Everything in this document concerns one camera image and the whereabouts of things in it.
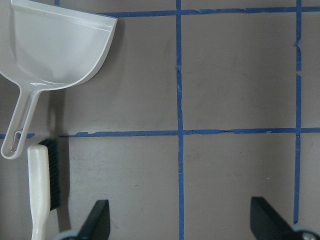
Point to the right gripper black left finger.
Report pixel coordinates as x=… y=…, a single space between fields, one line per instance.
x=97 y=226

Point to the white brush black bristles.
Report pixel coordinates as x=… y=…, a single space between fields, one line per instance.
x=44 y=184

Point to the white plastic dustpan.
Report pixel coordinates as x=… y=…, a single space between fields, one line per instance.
x=45 y=48

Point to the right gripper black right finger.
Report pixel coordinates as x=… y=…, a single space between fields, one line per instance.
x=267 y=224

